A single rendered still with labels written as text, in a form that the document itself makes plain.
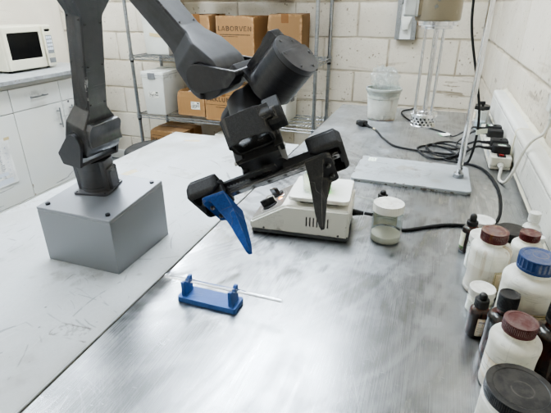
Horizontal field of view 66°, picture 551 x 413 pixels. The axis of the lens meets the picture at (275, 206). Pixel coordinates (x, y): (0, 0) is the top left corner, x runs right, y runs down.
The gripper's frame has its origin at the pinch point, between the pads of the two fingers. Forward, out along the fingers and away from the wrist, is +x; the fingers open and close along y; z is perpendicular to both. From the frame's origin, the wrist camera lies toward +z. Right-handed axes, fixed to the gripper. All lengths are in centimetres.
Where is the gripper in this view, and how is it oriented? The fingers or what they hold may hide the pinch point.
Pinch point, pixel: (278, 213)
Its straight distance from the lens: 47.7
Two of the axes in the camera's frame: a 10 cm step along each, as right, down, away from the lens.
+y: 9.3, -3.3, -1.7
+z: -3.0, -4.0, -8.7
